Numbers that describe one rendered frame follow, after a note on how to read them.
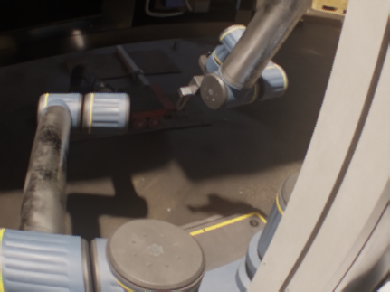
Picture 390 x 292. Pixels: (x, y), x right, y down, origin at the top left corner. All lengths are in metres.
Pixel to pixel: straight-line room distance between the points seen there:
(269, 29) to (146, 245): 0.59
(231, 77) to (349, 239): 0.80
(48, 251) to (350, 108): 0.63
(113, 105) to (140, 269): 0.88
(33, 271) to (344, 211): 0.60
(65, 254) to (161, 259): 0.19
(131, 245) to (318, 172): 0.45
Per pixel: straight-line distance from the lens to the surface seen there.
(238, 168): 2.51
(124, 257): 0.83
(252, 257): 1.20
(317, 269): 0.54
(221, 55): 1.46
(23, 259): 0.85
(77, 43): 2.01
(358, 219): 0.47
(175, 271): 0.82
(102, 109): 1.58
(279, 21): 1.08
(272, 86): 1.35
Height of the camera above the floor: 1.47
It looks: 35 degrees down
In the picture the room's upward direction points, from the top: 13 degrees clockwise
